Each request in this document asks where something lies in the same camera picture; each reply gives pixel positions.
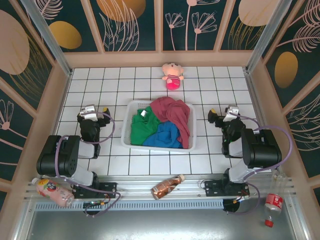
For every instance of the white plastic laundry basket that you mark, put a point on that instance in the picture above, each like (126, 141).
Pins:
(126, 125)

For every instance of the maroon tank top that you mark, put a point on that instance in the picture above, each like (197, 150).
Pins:
(172, 110)

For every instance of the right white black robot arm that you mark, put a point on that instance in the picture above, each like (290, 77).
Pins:
(262, 150)

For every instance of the red label cola bottle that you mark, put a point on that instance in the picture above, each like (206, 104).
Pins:
(273, 201)

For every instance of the aluminium frame post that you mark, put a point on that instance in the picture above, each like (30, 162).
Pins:
(265, 35)
(47, 32)

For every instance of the pink drink bottle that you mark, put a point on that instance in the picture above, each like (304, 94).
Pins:
(52, 191)

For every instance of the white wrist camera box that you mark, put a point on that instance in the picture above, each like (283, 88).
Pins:
(231, 112)
(89, 113)

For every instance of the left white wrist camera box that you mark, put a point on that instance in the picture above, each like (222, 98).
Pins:
(89, 113)

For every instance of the aluminium rail base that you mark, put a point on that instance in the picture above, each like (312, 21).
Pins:
(192, 186)

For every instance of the grey metal panel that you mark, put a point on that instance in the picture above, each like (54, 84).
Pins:
(150, 225)

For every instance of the pink plush doll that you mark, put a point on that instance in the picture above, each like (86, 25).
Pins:
(172, 75)

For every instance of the blue tank top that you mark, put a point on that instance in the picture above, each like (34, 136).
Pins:
(165, 135)

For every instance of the green tank top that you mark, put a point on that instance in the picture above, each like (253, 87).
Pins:
(142, 127)

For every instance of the brown drink bottle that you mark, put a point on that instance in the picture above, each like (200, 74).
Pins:
(165, 187)

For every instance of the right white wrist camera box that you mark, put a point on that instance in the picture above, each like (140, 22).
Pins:
(231, 112)

